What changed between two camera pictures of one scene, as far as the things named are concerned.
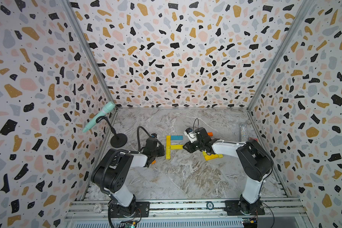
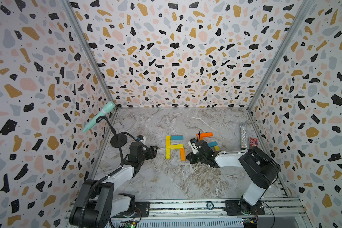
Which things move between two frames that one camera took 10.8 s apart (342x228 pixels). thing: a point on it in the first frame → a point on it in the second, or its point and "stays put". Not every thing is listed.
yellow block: (168, 140) stays put
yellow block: (167, 152) stays put
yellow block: (176, 147) stays put
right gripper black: (190, 145) → (192, 159)
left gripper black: (162, 148) → (153, 150)
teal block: (176, 137) stays put
